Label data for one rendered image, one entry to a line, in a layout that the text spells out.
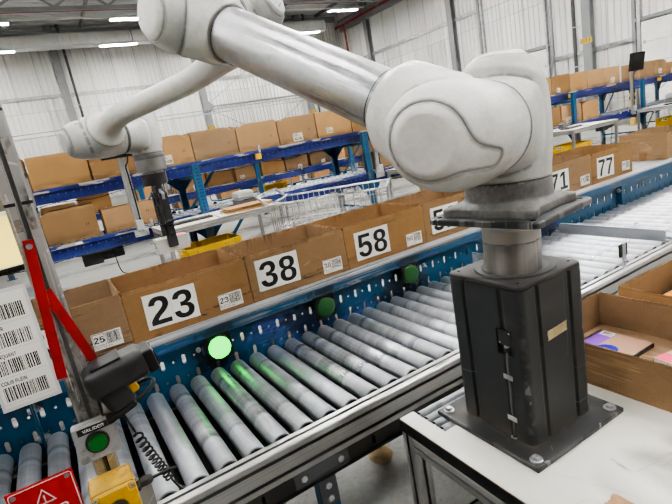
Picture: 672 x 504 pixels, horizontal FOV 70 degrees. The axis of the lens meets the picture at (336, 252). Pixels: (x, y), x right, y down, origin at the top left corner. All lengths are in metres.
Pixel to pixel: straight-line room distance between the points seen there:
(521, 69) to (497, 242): 0.30
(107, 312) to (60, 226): 4.27
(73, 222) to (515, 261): 5.23
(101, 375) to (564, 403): 0.84
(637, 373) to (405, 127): 0.74
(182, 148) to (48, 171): 1.44
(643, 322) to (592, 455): 0.51
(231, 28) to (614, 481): 1.02
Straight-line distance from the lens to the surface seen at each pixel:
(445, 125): 0.64
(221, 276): 1.60
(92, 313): 1.55
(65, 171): 6.04
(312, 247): 1.72
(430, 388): 1.34
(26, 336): 0.94
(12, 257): 1.03
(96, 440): 0.97
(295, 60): 0.87
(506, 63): 0.88
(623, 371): 1.18
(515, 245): 0.93
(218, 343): 1.57
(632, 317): 1.46
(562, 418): 1.08
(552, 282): 0.95
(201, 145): 6.28
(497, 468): 1.00
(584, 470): 1.01
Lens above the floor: 1.38
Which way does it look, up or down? 13 degrees down
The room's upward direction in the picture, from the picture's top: 11 degrees counter-clockwise
